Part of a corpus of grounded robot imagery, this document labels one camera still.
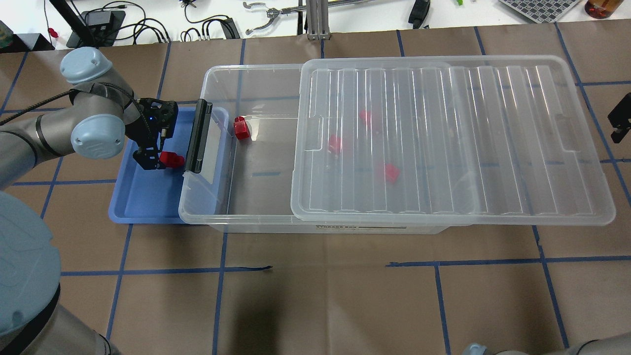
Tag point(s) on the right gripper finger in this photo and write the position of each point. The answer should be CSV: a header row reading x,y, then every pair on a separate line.
x,y
620,119

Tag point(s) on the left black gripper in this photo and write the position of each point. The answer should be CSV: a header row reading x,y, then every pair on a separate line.
x,y
138,129

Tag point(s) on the red block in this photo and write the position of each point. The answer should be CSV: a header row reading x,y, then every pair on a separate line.
x,y
390,173
366,118
172,160
241,129
335,145

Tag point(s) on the clear ribbed box lid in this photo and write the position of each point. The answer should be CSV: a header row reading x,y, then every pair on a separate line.
x,y
497,139

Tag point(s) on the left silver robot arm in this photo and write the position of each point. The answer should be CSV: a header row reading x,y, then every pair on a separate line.
x,y
104,112

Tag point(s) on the blue plastic tray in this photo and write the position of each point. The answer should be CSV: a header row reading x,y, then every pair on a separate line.
x,y
145,196

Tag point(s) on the clear plastic storage box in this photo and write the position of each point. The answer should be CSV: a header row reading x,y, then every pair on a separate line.
x,y
245,187

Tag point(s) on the red block under lid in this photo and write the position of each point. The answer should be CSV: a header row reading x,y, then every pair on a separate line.
x,y
366,118
335,145
390,173

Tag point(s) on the amber plastic bottle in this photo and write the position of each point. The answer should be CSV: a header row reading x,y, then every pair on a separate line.
x,y
601,9

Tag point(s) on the checkered calibration board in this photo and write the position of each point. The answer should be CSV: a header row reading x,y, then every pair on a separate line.
x,y
541,11

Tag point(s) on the black monitor stand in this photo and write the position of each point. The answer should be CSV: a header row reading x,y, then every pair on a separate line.
x,y
96,28

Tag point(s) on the black power adapter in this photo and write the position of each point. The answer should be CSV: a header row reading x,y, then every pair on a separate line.
x,y
418,13

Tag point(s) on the black box latch handle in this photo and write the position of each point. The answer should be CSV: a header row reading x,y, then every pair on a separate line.
x,y
199,134

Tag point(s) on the aluminium frame post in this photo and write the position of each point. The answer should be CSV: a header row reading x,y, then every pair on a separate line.
x,y
317,14

